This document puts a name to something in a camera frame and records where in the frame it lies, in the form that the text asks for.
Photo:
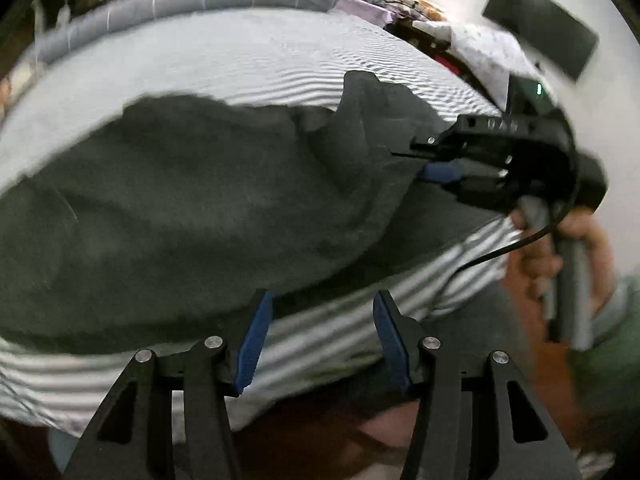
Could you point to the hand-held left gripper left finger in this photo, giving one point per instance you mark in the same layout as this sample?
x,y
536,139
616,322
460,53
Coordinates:
x,y
255,331

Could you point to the white dotted cloth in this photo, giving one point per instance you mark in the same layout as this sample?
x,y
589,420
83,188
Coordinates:
x,y
485,52

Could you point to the person's right forearm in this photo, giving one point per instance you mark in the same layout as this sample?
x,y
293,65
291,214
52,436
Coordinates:
x,y
615,350

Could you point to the floral patterned blanket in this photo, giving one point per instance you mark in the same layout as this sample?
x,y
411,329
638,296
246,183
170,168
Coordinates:
x,y
400,0

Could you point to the dark grey pants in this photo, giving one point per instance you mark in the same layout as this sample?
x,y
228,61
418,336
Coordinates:
x,y
200,210

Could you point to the grey white striped bed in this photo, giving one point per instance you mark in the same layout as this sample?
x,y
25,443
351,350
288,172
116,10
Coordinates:
x,y
250,60

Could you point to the person's right hand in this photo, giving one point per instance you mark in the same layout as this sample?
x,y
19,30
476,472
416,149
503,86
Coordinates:
x,y
595,240

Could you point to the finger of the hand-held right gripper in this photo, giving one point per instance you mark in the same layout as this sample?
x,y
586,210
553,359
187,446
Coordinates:
x,y
435,144
442,172

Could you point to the light purple cloth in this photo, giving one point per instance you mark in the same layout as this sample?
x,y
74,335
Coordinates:
x,y
360,8

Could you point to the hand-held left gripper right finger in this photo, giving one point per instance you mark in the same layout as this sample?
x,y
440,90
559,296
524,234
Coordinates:
x,y
387,331

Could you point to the dark wall panel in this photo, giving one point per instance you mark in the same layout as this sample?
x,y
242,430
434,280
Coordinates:
x,y
540,25

